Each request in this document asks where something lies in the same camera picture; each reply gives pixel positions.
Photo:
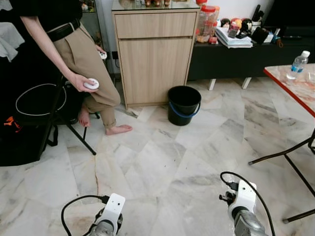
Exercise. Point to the white handheld controller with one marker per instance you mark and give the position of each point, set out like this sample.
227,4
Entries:
103,55
91,84

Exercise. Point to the person's right forearm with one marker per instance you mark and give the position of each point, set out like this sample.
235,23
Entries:
47,46

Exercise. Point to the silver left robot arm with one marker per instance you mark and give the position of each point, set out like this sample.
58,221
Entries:
102,230

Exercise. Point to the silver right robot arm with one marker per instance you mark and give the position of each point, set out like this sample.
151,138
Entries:
248,226

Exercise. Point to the person's right hand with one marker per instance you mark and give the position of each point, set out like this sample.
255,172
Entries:
78,81

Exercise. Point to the person's left hand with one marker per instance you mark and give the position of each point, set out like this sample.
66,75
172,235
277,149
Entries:
100,49

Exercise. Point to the black bag orange tag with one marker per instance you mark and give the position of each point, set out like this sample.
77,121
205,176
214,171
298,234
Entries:
19,147

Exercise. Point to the marble pattern folding table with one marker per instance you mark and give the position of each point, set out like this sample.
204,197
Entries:
300,88

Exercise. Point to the black low tv bench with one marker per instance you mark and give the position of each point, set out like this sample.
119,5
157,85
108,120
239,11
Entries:
231,61

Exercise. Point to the black folding chair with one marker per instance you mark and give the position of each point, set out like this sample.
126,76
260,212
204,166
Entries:
39,98

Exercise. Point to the light wood drawer cabinet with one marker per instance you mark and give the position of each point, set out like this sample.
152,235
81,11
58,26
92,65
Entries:
157,64

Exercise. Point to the clear plastic water bottle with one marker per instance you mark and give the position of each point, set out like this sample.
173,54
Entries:
298,64

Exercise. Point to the stack of white books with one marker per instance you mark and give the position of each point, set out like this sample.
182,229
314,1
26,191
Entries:
231,40

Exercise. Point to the small black box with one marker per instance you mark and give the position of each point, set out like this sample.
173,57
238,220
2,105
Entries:
259,35

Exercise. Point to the person in khaki trousers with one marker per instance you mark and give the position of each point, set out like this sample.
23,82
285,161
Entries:
83,54

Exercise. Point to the clear jar red lid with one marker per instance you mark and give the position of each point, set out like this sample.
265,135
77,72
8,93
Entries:
209,24
201,2

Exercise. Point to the black television screen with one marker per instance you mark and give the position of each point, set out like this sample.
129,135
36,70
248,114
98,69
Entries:
295,12

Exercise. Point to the grey hanging cloth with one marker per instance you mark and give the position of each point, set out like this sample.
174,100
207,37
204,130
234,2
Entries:
10,42

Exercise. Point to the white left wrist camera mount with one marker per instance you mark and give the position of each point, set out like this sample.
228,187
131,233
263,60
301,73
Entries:
114,206

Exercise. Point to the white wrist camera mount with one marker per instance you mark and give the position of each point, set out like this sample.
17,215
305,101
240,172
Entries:
247,194
114,206

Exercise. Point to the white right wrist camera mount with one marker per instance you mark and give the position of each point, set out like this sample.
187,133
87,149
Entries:
247,194

